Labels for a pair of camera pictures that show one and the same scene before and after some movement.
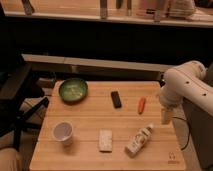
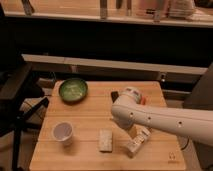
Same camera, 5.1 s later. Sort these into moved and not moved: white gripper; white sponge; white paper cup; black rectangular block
Moved: white gripper
Not moved: white paper cup; black rectangular block; white sponge
